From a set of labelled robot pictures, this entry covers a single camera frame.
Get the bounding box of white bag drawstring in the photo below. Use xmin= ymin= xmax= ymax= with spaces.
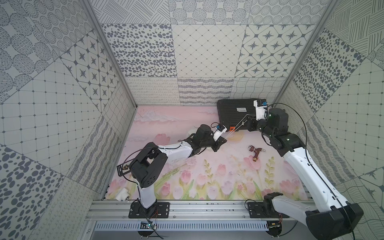
xmin=225 ymin=114 xmax=249 ymax=139

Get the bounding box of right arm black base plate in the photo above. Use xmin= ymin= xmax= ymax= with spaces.
xmin=245 ymin=201 xmax=289 ymax=219

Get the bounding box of brown metal faucet valve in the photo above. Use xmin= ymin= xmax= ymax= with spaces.
xmin=248 ymin=145 xmax=266 ymax=162

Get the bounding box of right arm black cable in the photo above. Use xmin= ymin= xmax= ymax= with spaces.
xmin=266 ymin=102 xmax=356 ymax=240

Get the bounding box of aluminium mounting rail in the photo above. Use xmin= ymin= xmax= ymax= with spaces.
xmin=86 ymin=200 xmax=294 ymax=222

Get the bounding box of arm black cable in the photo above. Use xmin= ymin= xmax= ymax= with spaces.
xmin=119 ymin=143 xmax=184 ymax=193
xmin=266 ymin=102 xmax=356 ymax=240

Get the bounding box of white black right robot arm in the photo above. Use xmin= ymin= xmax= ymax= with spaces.
xmin=244 ymin=108 xmax=364 ymax=240

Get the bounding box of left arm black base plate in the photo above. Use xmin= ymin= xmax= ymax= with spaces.
xmin=129 ymin=201 xmax=170 ymax=219

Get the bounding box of black plastic tool case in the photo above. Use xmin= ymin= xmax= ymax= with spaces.
xmin=217 ymin=98 xmax=257 ymax=131

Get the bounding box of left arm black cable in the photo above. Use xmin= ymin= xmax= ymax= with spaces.
xmin=119 ymin=143 xmax=184 ymax=193

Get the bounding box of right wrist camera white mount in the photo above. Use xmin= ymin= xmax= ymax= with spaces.
xmin=254 ymin=99 xmax=268 ymax=121

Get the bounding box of white cloth soil bag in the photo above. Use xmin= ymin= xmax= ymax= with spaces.
xmin=184 ymin=133 xmax=196 ymax=141

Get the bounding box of white plastic pipe fitting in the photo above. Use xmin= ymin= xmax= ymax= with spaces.
xmin=115 ymin=188 xmax=130 ymax=202

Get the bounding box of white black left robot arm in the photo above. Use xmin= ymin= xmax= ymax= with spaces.
xmin=129 ymin=124 xmax=227 ymax=210

